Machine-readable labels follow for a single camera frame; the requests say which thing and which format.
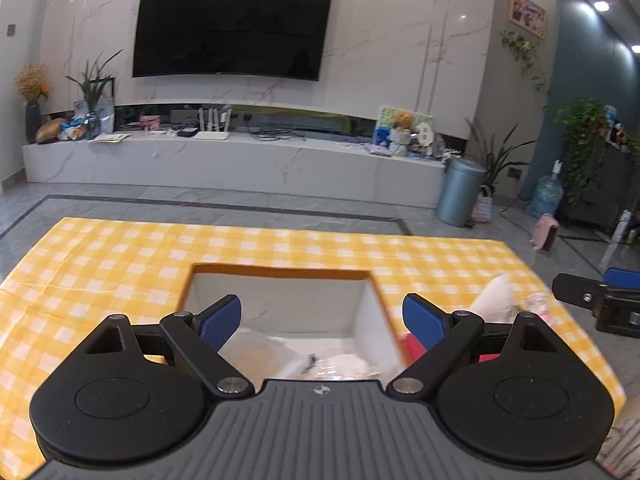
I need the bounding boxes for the grey metal trash bin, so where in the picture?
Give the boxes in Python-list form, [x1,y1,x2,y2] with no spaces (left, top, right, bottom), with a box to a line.
[435,158,486,228]

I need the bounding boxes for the black wall television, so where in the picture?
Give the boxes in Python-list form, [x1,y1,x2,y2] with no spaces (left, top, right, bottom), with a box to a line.
[132,0,332,81]

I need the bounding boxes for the dried flowers black vase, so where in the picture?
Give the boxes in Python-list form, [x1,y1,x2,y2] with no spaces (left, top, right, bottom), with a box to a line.
[14,63,49,144]

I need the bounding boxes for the orange storage box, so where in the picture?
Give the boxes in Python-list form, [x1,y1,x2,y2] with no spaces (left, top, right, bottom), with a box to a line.
[179,263,408,388]

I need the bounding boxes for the floor potted plant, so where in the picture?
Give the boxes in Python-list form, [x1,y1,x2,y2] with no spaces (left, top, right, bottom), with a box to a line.
[465,118,536,194]

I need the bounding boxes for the yellow checkered tablecloth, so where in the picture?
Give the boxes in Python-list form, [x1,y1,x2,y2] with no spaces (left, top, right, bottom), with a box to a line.
[1,218,624,479]

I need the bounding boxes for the white crinkled plastic bag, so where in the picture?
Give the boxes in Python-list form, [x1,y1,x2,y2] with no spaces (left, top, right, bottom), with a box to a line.
[299,353,380,382]

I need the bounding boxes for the blue water jug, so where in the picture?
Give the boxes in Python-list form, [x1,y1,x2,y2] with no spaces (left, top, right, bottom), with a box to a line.
[526,159,564,219]

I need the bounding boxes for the white wifi router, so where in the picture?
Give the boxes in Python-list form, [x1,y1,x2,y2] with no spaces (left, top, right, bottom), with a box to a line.
[194,106,232,141]

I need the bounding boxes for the pink woven basket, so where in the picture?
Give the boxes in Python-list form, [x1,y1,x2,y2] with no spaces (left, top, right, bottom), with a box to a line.
[471,184,494,223]

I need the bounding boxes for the framed wall picture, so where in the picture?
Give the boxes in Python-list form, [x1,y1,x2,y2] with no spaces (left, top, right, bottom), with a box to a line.
[508,0,547,39]

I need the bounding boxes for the white marble TV console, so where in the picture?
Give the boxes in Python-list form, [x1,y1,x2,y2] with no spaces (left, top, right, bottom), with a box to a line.
[23,133,445,208]

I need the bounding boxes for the red box lid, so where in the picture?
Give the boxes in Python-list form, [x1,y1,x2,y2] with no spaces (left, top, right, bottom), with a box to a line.
[402,334,506,364]

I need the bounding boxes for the pink white knitted toy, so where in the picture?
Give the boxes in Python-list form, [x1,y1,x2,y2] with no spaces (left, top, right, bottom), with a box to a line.
[468,273,553,325]

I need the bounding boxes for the teddy bear on console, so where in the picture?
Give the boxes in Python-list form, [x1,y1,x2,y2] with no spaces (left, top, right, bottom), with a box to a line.
[388,110,416,157]

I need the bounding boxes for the green plant glass vase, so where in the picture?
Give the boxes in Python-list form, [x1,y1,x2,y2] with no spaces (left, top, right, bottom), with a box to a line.
[66,50,122,140]

